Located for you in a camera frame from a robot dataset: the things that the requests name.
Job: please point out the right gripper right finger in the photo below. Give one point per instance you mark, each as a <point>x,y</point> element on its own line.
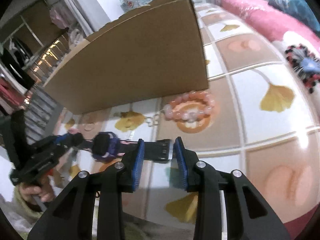
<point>249,216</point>

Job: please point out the person's left hand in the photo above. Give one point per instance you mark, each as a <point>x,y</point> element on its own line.
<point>44,191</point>

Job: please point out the blue quilt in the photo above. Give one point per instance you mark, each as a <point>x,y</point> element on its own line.
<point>298,9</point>

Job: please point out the black smart watch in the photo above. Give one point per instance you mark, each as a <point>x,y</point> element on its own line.
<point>106,146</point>

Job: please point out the metal wire rack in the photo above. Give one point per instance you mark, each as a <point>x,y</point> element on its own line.
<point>41,111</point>

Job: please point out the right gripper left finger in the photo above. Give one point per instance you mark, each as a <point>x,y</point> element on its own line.
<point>70,215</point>

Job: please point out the brown cardboard box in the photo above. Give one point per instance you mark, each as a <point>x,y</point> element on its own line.
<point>149,52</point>

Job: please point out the ginkgo patterned bed sheet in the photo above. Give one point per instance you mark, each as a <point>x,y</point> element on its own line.
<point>263,123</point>

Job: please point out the pink floral blanket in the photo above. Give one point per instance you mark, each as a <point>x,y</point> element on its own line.
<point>279,28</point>

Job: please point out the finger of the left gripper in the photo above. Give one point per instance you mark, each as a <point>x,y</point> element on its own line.
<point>66,139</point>
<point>78,139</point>

